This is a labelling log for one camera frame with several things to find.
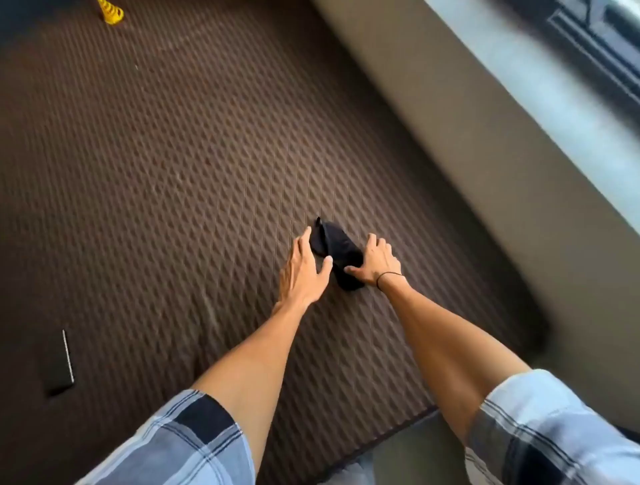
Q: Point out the person's right hand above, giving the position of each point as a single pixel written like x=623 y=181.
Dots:
x=381 y=265

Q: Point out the person's left hand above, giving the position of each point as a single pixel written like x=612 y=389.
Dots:
x=300 y=280

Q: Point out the black cloth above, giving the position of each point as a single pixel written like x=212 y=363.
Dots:
x=339 y=245

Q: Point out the person's left forearm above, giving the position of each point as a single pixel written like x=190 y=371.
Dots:
x=255 y=365

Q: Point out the black wrist band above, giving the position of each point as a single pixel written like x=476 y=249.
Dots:
x=384 y=275

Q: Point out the brown patterned mattress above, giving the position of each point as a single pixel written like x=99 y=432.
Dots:
x=175 y=175

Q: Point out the white window sill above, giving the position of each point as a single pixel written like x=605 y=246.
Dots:
x=560 y=105

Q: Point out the black smartphone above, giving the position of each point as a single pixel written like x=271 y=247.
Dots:
x=57 y=365

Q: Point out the black window grille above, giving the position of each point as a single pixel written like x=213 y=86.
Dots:
x=595 y=35

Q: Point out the yellow plastic object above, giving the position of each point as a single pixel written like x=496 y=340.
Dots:
x=111 y=12

